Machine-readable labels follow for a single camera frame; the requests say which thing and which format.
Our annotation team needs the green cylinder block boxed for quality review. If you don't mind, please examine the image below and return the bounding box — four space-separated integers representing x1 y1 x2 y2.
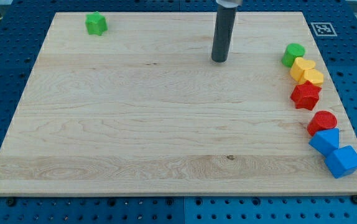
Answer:
281 43 305 67

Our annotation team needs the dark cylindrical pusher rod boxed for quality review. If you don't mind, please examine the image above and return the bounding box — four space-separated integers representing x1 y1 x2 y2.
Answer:
211 5 238 63

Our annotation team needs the silver rod mount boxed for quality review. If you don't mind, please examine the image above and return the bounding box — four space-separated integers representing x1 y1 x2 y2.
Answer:
216 0 243 8

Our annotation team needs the yellow hexagon block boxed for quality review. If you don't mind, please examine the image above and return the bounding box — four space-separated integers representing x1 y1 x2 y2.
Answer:
298 69 324 87

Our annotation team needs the red cylinder block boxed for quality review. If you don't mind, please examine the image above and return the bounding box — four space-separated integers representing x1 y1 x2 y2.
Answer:
307 111 338 136

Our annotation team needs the yellow heart block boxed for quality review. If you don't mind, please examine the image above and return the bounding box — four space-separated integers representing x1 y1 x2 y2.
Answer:
289 57 316 81

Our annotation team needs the red star block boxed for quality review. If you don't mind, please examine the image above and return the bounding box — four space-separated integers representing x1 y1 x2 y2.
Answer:
290 81 322 111

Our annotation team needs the green star block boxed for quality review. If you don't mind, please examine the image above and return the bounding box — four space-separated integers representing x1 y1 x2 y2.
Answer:
85 11 108 36

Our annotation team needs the blue triangle block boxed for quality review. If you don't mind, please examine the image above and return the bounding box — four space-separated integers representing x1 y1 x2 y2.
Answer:
308 128 340 157

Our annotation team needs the white fiducial marker tag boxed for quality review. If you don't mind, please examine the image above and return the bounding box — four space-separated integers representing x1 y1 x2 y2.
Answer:
311 22 337 37

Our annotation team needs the wooden board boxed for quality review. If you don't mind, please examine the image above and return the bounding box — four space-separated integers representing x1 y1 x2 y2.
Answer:
0 12 357 197

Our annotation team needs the blue cube block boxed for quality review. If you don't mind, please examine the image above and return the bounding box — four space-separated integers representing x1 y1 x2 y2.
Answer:
325 146 357 179

